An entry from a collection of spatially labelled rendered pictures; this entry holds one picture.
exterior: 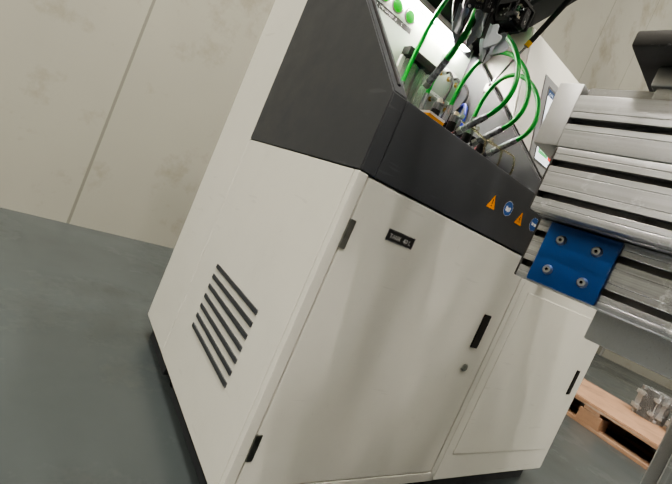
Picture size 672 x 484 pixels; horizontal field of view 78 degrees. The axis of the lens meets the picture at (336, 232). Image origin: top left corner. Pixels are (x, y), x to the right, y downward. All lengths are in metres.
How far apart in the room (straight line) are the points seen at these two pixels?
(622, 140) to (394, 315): 0.57
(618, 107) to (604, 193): 0.11
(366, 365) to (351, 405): 0.10
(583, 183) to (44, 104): 2.51
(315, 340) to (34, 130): 2.15
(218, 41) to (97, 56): 0.69
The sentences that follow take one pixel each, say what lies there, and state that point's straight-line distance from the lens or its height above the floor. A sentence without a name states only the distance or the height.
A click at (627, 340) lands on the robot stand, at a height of 0.70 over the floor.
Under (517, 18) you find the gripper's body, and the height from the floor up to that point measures 1.31.
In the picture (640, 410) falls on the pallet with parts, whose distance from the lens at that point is 4.04.
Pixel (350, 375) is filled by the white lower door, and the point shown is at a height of 0.38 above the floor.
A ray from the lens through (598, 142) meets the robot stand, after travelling 0.62.
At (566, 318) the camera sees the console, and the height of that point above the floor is 0.67.
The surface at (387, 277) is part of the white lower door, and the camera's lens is 0.90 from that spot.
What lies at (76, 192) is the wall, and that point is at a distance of 2.78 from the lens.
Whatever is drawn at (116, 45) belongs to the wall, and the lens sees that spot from 2.73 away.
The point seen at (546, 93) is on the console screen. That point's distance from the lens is 1.76.
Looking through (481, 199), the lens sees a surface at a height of 0.86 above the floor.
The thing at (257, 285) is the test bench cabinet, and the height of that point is 0.47.
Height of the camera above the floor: 0.72
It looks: 4 degrees down
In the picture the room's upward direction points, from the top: 23 degrees clockwise
